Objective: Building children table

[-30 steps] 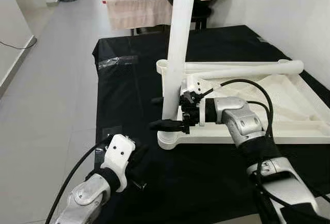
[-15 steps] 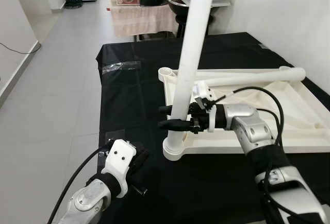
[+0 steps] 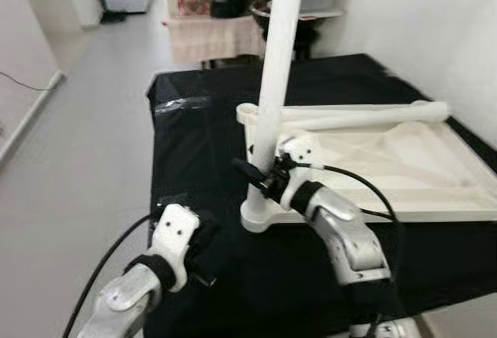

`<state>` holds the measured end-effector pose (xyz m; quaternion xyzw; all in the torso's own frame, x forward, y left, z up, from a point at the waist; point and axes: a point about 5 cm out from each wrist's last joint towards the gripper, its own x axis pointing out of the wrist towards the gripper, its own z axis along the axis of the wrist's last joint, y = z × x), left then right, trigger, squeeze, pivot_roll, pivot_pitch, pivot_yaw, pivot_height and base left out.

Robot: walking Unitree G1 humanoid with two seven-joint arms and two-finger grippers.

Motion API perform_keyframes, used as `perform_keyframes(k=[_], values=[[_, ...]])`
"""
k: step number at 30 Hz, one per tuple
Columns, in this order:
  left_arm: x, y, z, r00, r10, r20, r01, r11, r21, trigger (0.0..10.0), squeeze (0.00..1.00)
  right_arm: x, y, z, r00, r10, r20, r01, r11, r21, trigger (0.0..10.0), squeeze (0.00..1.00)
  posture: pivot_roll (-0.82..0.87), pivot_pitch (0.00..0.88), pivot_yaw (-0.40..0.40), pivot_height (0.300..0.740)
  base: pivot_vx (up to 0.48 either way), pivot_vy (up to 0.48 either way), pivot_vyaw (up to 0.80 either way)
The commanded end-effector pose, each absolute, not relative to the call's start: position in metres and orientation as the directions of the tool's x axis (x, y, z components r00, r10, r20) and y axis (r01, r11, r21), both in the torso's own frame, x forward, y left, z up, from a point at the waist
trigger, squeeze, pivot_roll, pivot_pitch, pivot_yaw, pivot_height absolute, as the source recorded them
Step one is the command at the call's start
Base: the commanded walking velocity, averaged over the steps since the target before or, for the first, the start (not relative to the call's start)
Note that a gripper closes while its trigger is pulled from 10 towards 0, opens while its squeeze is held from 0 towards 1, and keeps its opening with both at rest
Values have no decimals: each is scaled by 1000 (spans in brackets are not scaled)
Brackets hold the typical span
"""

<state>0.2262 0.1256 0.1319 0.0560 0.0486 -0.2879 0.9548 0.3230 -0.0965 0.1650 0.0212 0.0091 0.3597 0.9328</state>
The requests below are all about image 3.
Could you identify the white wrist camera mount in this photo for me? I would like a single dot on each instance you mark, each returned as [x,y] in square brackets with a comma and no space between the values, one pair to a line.
[301,151]
[175,233]

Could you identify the white plastic children table top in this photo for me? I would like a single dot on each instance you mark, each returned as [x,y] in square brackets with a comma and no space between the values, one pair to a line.
[404,167]

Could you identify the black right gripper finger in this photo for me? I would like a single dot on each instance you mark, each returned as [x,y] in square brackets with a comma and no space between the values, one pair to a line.
[252,172]

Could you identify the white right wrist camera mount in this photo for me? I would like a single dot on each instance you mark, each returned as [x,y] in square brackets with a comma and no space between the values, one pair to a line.
[301,151]

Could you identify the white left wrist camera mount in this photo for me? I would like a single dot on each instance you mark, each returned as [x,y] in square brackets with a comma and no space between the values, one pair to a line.
[175,233]

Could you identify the black round stool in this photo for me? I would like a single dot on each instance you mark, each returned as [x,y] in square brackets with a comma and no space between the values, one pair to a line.
[304,41]

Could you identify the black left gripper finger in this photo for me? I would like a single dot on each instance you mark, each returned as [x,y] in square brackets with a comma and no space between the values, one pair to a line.
[208,228]

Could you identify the beige cloth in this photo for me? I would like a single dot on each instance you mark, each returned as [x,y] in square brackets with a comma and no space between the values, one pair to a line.
[217,39]

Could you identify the black tablecloth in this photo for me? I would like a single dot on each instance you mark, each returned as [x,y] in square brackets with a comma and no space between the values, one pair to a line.
[233,291]

